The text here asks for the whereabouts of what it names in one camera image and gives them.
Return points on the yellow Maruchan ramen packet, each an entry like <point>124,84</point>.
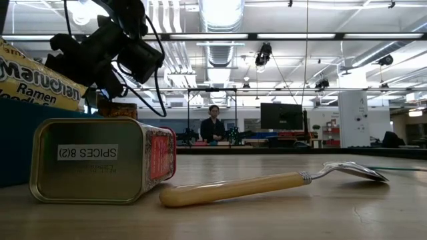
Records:
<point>33,83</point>

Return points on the black background rig frame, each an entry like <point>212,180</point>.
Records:
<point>211,89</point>

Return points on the black aluminium rig frame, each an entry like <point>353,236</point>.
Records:
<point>300,151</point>

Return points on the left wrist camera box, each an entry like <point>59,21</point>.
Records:
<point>141,60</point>

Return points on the red rectangular spice tin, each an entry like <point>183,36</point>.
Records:
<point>93,166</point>

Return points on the black hanging camera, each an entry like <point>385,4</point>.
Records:
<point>263,55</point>

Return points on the person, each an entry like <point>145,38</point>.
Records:
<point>212,128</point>

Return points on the silver ventilation duct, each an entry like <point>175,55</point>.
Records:
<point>218,55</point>

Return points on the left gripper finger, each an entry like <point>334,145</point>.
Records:
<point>111,86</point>

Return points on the dark teal plastic bin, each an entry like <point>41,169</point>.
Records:
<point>16,150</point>

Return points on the red storage shelf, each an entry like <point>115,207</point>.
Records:
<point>332,135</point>

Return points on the black computer monitor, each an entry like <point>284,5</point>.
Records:
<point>282,116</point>

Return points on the black ceiling spotlight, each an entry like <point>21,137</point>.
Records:
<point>322,84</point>
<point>386,60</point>

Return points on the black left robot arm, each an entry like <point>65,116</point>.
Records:
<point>128,13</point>

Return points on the black bag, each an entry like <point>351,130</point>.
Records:
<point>393,140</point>

